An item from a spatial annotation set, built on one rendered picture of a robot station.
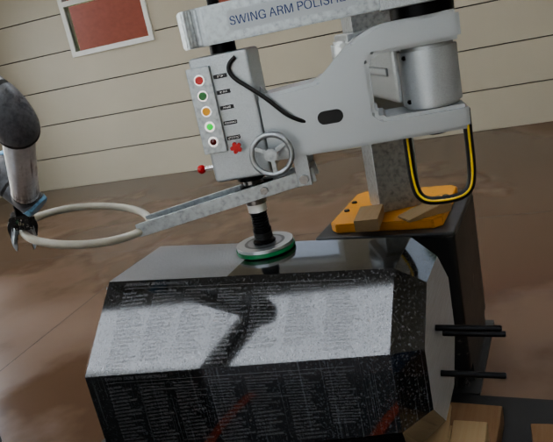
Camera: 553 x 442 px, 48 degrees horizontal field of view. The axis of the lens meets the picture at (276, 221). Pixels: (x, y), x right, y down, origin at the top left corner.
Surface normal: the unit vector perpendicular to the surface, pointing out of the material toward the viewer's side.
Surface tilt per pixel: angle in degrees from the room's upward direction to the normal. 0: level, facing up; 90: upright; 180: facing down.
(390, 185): 90
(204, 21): 90
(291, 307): 45
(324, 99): 90
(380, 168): 90
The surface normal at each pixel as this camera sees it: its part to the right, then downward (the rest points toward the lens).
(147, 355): -0.38, -0.43
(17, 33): -0.29, 0.33
